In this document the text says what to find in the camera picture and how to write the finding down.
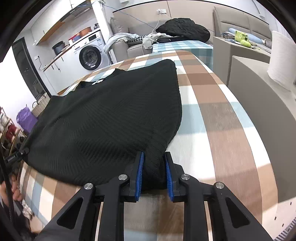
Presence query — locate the black knit sweater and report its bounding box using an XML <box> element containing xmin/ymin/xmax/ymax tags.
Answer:
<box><xmin>22</xmin><ymin>59</ymin><xmax>182</xmax><ymax>191</ymax></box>

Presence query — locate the person's left hand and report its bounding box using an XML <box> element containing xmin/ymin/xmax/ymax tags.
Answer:
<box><xmin>1</xmin><ymin>176</ymin><xmax>23</xmax><ymax>206</ymax></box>

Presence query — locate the wooden shoe rack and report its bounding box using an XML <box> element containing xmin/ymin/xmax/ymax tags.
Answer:
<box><xmin>0</xmin><ymin>107</ymin><xmax>26</xmax><ymax>158</ymax></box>

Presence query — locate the purple plastic bag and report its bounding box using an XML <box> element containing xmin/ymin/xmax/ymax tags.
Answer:
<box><xmin>16</xmin><ymin>106</ymin><xmax>38</xmax><ymax>133</ymax></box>

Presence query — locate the woven laundry basket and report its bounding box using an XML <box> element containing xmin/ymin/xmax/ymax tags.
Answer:
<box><xmin>32</xmin><ymin>93</ymin><xmax>50</xmax><ymax>117</ymax></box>

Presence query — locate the plaid checked blanket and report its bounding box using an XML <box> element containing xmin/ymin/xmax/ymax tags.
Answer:
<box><xmin>20</xmin><ymin>51</ymin><xmax>281</xmax><ymax>240</ymax></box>

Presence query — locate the white washing machine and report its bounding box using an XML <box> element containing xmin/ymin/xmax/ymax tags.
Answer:
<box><xmin>72</xmin><ymin>30</ymin><xmax>111</xmax><ymax>71</ymax></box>

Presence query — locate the grey sofa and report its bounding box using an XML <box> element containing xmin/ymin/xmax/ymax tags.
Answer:
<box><xmin>110</xmin><ymin>17</ymin><xmax>157</xmax><ymax>62</ymax></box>

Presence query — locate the light grey blanket on sofa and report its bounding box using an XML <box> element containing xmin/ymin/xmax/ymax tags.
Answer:
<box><xmin>103</xmin><ymin>33</ymin><xmax>140</xmax><ymax>53</ymax></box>

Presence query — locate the grey bedside cabinet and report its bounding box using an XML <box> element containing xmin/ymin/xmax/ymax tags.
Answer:
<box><xmin>213</xmin><ymin>37</ymin><xmax>270</xmax><ymax>85</ymax></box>

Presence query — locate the teal checked cloth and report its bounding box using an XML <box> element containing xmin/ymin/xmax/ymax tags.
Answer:
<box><xmin>152</xmin><ymin>40</ymin><xmax>213</xmax><ymax>70</ymax></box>

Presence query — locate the green toy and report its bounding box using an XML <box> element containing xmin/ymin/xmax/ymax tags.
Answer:
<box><xmin>235</xmin><ymin>30</ymin><xmax>251</xmax><ymax>48</ymax></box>

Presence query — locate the black quilted jacket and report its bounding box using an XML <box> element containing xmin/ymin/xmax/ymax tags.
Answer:
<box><xmin>156</xmin><ymin>18</ymin><xmax>210</xmax><ymax>43</ymax></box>

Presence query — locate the white wall socket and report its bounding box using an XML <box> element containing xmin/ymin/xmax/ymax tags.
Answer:
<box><xmin>157</xmin><ymin>9</ymin><xmax>167</xmax><ymax>14</ymax></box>

